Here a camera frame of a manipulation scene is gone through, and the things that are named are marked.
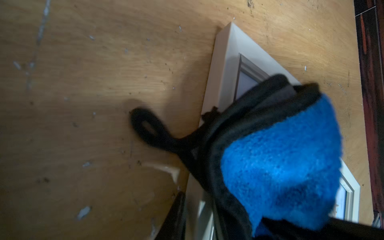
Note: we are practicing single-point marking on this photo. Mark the white picture frame black border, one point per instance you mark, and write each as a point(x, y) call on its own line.
point(238, 63)

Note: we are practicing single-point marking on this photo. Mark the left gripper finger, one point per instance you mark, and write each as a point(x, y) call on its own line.
point(174, 226)

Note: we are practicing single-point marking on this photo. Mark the blue microfiber cloth black trim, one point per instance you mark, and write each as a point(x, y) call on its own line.
point(271, 162)

